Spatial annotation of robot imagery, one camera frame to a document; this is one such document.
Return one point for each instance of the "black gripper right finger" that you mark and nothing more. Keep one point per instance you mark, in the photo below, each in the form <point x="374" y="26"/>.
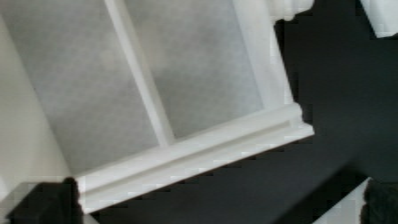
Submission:
<point x="380" y="212"/>

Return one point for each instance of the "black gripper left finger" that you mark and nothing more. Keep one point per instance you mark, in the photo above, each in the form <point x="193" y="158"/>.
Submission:
<point x="49" y="206"/>

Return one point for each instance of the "white cabinet body box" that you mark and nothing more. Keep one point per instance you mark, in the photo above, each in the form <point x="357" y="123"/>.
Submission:
<point x="145" y="93"/>

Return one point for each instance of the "white cabinet door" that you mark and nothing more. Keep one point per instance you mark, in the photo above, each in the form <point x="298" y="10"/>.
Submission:
<point x="383" y="14"/>

